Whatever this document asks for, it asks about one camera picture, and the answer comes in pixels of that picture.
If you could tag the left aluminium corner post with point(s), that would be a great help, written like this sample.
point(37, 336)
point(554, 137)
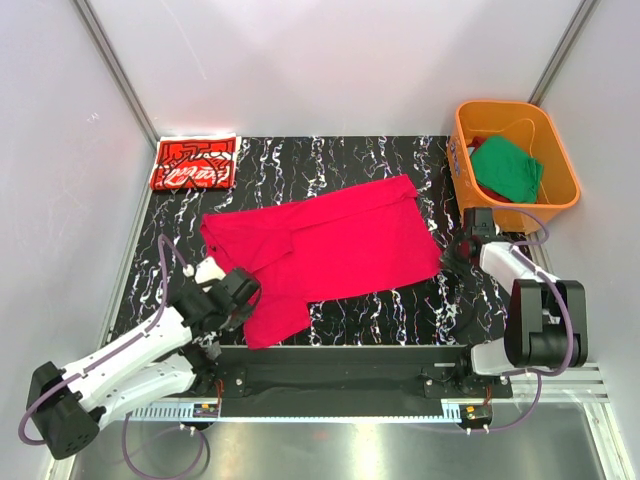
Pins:
point(98, 35)

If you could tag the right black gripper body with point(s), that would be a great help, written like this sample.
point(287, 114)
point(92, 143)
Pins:
point(455, 255)

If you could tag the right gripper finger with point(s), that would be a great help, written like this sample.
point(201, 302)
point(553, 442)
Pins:
point(460, 268)
point(447, 258)

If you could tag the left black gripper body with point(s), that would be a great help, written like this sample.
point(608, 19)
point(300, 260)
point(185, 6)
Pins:
point(245, 293)

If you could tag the crimson red polo shirt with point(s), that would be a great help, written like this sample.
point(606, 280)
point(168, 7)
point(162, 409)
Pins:
point(355, 241)

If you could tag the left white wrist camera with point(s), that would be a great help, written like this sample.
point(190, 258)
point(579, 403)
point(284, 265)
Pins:
point(205, 273)

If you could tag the green t-shirt in basket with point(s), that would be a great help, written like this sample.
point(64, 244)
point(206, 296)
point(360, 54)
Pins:
point(504, 168)

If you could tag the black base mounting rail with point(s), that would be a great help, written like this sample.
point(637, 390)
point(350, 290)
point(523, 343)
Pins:
point(342, 381)

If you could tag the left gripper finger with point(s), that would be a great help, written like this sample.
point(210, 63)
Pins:
point(235, 320)
point(253, 300)

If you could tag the right aluminium corner post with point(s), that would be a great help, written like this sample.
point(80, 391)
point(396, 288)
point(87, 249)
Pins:
point(568, 40)

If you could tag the folded red patterned t-shirt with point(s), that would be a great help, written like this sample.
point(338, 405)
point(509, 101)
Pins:
point(205, 162)

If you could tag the aluminium corner post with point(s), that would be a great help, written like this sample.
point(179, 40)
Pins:
point(98, 35)
point(568, 40)

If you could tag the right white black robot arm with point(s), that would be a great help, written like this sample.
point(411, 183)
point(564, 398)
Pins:
point(546, 330)

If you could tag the orange plastic basket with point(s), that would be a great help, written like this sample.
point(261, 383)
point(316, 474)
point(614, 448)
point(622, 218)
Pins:
point(531, 129)

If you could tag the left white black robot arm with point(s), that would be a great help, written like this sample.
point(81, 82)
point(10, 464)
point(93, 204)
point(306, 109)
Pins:
point(68, 406)

